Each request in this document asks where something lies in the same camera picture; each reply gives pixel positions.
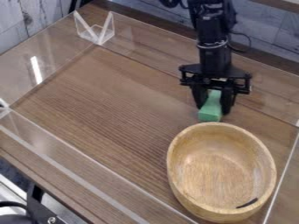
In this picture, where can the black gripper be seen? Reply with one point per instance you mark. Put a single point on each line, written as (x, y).
(215, 73)

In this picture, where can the green stick block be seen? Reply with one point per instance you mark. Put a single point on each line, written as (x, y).
(210, 112)

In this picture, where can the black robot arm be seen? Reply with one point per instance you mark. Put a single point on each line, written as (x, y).
(214, 19)

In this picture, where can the wooden bowl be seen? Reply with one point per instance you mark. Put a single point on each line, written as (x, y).
(222, 171)

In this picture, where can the clear acrylic enclosure wall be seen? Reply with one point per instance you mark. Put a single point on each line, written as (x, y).
(94, 110)

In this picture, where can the clear acrylic corner bracket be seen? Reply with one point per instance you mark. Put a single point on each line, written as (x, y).
(95, 33)

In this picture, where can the black table leg frame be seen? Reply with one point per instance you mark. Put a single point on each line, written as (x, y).
(38, 213)

